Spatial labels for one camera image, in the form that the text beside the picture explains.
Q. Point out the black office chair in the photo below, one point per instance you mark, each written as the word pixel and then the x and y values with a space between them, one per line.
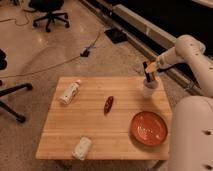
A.
pixel 51 10

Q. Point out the white plastic bottle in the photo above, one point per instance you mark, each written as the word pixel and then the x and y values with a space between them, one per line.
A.
pixel 70 92

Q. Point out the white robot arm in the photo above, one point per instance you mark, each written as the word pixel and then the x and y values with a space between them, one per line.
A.
pixel 191 139

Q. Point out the yellow-white gripper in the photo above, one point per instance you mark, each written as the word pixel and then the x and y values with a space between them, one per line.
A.
pixel 151 68

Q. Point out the orange-red plate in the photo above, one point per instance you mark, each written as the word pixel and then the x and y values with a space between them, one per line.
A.
pixel 148 128

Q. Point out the wooden table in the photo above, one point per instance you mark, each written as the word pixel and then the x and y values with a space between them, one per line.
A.
pixel 84 116

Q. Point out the dark red chili pepper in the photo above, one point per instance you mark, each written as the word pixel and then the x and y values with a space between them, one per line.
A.
pixel 108 105

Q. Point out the black floor plate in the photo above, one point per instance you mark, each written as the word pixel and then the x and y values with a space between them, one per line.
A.
pixel 116 35

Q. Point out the white ceramic cup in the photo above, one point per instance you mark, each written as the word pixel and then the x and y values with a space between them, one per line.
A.
pixel 149 88

